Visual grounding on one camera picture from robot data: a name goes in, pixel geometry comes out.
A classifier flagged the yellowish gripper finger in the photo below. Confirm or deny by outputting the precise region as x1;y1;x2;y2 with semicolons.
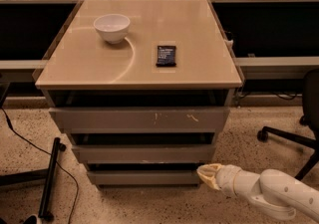
196;163;223;190

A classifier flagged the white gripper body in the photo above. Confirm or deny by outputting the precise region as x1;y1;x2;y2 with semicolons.
216;165;261;198

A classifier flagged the grey drawer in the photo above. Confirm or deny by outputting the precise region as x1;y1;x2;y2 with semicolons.
49;107;229;133
87;170;199;186
72;144;215;163

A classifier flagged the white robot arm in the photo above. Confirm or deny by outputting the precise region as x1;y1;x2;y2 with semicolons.
196;163;319;222

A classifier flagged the grey bottom drawer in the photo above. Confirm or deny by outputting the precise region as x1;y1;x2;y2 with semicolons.
87;170;199;186

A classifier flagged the grey drawer cabinet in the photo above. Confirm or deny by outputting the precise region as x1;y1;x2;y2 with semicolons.
36;0;242;173

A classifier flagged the grey top drawer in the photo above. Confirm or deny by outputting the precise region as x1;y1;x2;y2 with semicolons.
49;107;229;133

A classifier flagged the black office chair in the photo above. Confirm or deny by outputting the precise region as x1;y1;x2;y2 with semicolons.
257;69;319;180

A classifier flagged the black rolling stand base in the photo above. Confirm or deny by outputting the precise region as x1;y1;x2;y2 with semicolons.
0;137;66;224

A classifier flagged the white ceramic bowl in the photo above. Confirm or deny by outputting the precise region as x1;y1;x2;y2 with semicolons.
94;14;131;44

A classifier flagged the black floor cable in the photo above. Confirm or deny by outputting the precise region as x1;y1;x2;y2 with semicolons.
0;107;80;224

